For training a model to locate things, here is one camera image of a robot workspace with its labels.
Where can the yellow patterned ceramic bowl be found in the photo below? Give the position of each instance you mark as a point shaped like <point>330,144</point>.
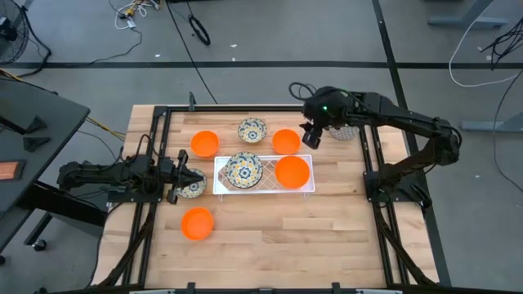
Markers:
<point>244,170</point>
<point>196,191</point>
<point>252,130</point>

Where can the succulent in white patterned pot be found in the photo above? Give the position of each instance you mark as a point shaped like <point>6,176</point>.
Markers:
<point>345,134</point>

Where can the orange plastic bowl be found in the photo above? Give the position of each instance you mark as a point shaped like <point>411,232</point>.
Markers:
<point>204,144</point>
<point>286,142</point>
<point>292,172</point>
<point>197,224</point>

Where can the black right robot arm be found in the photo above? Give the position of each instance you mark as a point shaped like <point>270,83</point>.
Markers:
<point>408,120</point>

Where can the black wedge stand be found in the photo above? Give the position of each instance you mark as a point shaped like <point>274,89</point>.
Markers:
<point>36,143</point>
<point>36,124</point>

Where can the grey desk foot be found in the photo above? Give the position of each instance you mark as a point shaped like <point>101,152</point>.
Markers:
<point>490,126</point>

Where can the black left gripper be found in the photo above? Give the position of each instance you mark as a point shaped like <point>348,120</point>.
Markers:
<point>175,179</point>

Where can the orange flat item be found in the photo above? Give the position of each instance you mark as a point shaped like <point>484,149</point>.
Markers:
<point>9,170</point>

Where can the black desk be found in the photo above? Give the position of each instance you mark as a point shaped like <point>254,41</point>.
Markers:
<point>41,114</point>

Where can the black aluminium table frame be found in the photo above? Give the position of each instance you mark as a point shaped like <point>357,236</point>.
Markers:
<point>224,108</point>

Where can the grey desk leg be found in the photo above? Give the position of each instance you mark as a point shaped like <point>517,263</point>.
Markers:
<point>461,22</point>

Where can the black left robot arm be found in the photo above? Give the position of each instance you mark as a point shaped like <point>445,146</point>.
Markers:
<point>102,173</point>

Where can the black floor fan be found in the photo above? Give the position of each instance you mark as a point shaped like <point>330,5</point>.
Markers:
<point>7,32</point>

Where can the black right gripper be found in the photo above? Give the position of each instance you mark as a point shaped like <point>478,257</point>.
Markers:
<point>327,106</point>

